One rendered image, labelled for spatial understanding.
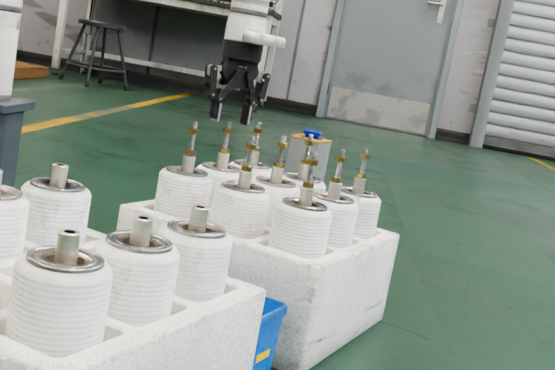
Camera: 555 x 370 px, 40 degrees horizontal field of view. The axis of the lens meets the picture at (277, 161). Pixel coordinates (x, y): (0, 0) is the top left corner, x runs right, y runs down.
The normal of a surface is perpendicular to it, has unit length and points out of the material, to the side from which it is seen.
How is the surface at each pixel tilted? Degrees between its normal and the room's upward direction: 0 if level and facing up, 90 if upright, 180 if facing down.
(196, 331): 90
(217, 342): 90
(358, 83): 90
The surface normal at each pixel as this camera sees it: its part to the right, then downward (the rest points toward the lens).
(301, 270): -0.46, 0.05
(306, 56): -0.09, 0.13
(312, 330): 0.87, 0.22
